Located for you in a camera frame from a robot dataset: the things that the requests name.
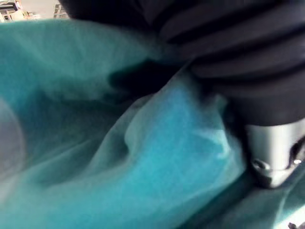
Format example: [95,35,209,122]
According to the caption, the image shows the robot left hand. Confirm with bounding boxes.
[58,0,305,189]

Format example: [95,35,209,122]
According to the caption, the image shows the teal cloth garment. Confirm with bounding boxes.
[0,18,305,229]

